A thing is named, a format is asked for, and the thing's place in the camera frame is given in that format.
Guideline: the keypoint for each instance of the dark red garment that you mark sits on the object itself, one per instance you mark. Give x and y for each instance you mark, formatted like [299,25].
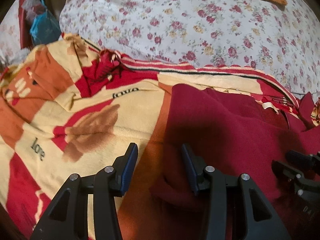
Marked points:
[225,130]

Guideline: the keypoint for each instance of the red wooden frame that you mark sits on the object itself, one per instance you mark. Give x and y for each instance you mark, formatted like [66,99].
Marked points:
[23,22]

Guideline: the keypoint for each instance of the floral bed sheet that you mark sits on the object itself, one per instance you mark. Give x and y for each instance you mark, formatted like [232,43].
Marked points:
[175,17]

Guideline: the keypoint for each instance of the blue plastic bag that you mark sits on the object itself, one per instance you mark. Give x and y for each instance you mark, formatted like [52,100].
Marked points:
[41,27]

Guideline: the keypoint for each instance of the floral cloth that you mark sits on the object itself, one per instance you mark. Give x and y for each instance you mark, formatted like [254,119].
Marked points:
[8,30]

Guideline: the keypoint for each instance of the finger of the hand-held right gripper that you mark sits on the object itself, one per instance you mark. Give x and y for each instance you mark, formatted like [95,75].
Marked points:
[300,158]
[285,170]

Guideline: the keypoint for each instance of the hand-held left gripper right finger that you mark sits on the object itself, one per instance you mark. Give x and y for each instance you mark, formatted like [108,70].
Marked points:
[190,171]

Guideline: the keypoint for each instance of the clear plastic bag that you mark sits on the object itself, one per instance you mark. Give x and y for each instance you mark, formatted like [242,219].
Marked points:
[32,3]

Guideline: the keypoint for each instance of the printed red yellow blanket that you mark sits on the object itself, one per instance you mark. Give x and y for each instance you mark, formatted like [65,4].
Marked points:
[100,105]

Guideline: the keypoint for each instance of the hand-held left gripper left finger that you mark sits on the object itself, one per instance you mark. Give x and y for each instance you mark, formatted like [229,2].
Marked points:
[128,166]

